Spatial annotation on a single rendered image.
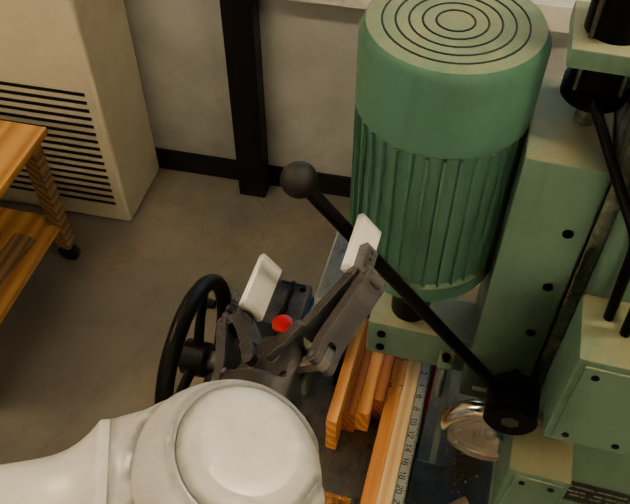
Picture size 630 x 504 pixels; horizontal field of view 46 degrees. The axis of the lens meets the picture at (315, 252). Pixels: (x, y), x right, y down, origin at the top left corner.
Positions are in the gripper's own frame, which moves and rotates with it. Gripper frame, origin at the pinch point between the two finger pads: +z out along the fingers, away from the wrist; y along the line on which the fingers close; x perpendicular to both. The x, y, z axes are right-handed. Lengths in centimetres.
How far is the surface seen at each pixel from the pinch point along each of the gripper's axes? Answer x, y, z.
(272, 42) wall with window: -21, -86, 138
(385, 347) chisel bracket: -27.0, -14.1, 10.7
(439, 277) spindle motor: -13.5, 4.8, 6.0
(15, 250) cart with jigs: -10, -158, 70
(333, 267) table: -28, -31, 32
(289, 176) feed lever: 9.3, 5.3, -0.9
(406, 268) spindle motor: -10.7, 2.3, 5.9
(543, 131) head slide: -4.6, 21.4, 11.5
